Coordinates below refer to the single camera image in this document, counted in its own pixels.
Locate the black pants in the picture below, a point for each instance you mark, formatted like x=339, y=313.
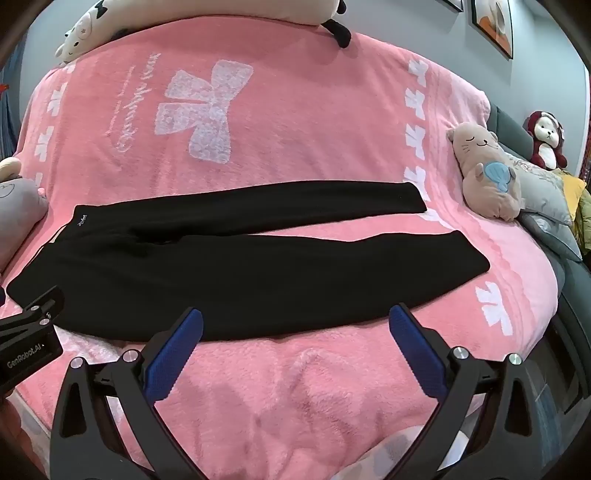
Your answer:
x=231, y=277

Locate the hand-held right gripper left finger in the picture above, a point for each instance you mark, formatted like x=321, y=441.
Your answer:
x=178, y=350

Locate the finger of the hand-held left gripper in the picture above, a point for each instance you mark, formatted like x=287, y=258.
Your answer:
x=44, y=307

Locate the yellow pillow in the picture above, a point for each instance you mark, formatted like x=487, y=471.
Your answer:
x=572, y=194

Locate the large framed picture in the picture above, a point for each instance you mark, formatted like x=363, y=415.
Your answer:
x=494, y=27

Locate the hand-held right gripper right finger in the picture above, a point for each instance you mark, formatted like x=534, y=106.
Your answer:
x=415, y=350

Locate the grey plush toy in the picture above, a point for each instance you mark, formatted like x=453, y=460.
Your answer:
x=18, y=207

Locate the small framed picture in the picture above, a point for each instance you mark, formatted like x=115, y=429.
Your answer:
x=455, y=3

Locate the pink bow-print blanket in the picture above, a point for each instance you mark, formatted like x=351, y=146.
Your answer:
x=300, y=138

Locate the beige cat plush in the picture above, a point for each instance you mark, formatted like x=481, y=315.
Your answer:
x=485, y=180

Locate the blue curtain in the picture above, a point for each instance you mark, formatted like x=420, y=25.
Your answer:
x=11, y=115

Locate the white patterned cloth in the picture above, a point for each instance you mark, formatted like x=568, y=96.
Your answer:
x=401, y=457

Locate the red monkey plush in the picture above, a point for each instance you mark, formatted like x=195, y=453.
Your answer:
x=547, y=143

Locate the grey embroidered pillow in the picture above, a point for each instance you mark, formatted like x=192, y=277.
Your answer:
x=540, y=189

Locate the plain grey pillow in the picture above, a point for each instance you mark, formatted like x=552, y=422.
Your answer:
x=554, y=235

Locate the small black object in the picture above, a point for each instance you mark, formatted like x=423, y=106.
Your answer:
x=92, y=27

